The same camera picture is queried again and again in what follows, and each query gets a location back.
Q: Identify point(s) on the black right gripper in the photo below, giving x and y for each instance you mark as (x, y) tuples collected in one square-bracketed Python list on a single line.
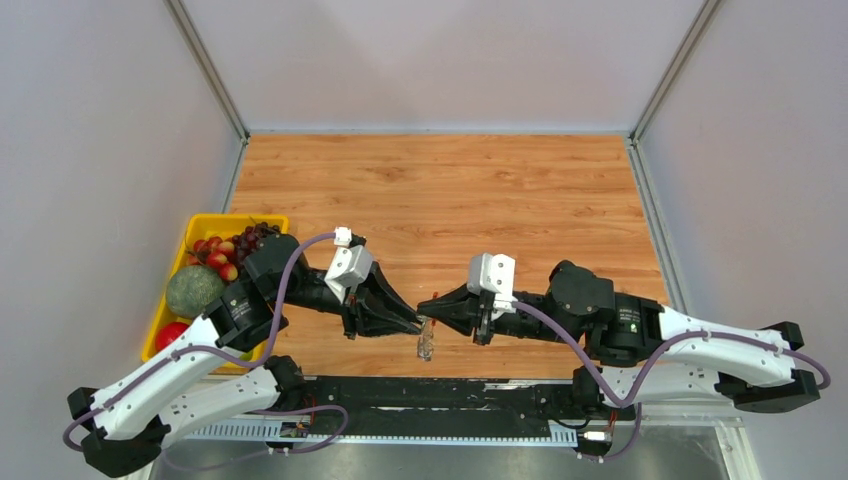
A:
[(463, 310)]

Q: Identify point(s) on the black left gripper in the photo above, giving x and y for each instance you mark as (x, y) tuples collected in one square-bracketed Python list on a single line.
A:
[(357, 308)]

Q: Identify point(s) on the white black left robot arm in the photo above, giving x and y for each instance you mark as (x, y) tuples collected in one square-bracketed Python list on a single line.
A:
[(223, 365)]

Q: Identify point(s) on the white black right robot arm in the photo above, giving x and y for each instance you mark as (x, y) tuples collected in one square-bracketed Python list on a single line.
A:
[(633, 349)]

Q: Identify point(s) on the purple grape bunch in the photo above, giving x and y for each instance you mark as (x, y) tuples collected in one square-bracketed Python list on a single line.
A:
[(248, 241)]

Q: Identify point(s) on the small red peaches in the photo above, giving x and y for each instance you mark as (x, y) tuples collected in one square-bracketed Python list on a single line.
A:
[(215, 253)]

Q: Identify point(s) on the green melon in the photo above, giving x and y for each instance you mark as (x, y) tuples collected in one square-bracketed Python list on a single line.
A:
[(191, 289)]

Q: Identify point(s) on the red apple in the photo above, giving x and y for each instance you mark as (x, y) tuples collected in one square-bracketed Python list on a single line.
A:
[(169, 334)]

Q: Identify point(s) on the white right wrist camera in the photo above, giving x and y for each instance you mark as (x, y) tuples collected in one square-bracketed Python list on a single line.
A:
[(493, 273)]

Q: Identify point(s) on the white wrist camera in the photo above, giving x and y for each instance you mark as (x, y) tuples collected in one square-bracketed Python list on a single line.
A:
[(493, 273), (349, 267)]

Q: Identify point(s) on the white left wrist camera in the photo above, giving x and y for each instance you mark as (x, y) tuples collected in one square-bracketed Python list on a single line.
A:
[(349, 267)]

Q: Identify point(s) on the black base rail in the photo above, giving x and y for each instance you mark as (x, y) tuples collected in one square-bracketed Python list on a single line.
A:
[(444, 408)]

